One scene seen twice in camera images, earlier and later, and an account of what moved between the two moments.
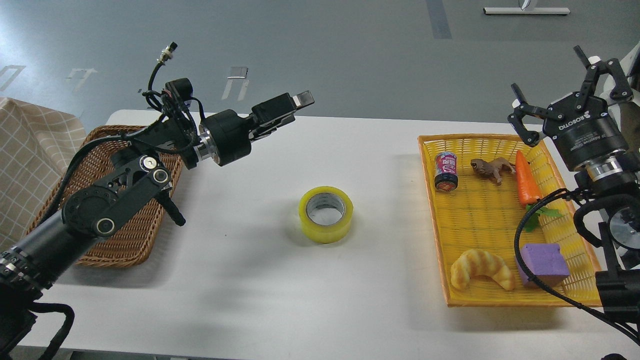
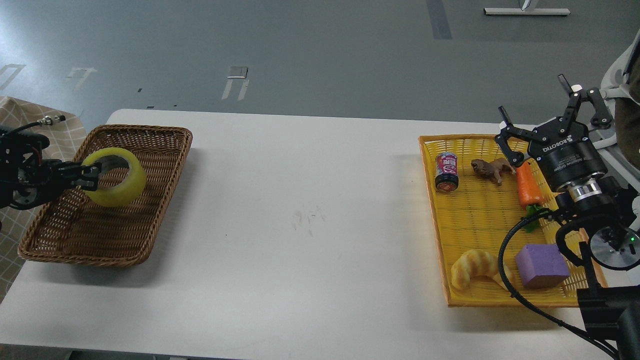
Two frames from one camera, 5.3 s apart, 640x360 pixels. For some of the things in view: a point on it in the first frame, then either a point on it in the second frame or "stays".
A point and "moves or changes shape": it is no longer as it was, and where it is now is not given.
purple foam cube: [545, 262] stays
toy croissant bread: [478, 262] stays
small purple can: [446, 178] stays
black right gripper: [591, 138] → [567, 157]
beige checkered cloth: [37, 145] stays
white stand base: [528, 10] stays
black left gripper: [225, 135] → [40, 180]
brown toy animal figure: [492, 167] stays
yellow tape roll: [326, 214] moves or changes shape
